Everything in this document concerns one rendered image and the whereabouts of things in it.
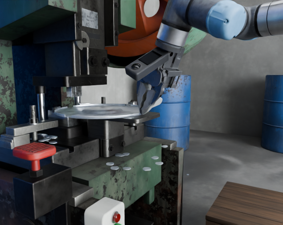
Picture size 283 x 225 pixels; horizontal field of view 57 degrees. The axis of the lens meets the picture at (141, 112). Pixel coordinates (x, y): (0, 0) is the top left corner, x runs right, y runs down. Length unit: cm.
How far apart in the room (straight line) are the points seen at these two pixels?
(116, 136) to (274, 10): 53
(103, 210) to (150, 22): 83
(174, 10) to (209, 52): 348
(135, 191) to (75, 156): 24
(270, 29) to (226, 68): 338
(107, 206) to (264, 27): 52
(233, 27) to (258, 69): 338
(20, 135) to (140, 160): 36
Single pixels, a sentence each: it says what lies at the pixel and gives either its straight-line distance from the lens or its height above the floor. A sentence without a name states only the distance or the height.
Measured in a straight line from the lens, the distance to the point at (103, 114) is 76.
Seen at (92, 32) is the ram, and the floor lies 103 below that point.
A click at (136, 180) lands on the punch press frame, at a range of 84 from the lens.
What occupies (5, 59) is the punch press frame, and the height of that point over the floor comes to 94.
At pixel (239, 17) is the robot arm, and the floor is 101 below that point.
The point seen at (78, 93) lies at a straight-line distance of 89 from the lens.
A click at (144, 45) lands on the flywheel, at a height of 101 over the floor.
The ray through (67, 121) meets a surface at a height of 75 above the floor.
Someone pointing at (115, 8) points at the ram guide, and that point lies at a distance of 92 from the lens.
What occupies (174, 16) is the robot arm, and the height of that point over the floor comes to 103.
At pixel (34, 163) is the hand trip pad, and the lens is 54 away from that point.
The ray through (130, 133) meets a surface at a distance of 94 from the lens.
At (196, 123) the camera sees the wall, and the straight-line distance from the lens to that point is 423.
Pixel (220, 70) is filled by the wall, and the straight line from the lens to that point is 406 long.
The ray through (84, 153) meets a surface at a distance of 76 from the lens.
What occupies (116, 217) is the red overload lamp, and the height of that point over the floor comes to 61.
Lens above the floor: 90
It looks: 9 degrees down
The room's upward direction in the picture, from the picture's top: straight up
